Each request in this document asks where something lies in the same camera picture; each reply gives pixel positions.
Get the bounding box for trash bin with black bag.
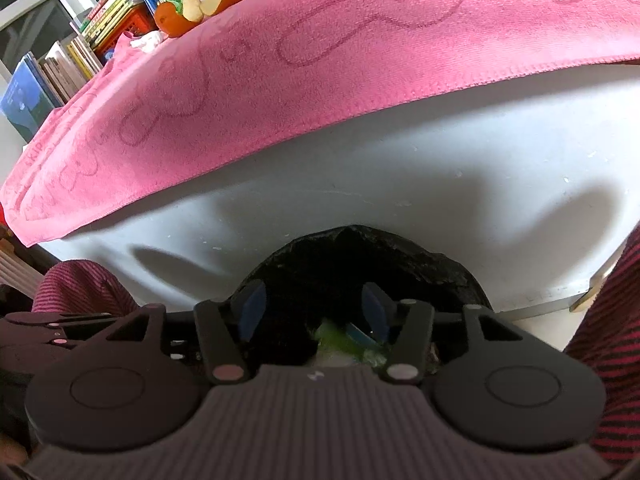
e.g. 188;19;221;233
235;225;493;376

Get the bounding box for red plastic crate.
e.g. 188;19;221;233
95;2;156;66

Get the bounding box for stack of flat books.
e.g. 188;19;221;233
80;0;146;46

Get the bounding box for pink printed towel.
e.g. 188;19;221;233
0;0;640;247

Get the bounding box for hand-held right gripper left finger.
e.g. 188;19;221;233
105;279;268;387

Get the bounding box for person's left leg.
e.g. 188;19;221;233
32;259;138;313

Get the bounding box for person's leg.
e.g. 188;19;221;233
32;259;138;313
565;227;640;480

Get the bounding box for row of worn upright books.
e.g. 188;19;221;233
0;35;106;138

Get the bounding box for crumpled white tissue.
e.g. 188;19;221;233
131;30;165;55

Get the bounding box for person's right leg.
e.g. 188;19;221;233
565;227;640;480

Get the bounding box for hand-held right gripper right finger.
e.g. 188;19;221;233
361;282;538;385

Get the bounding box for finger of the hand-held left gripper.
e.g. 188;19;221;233
4;311;117;348

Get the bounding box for wooden frame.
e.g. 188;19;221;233
572;260;618;311

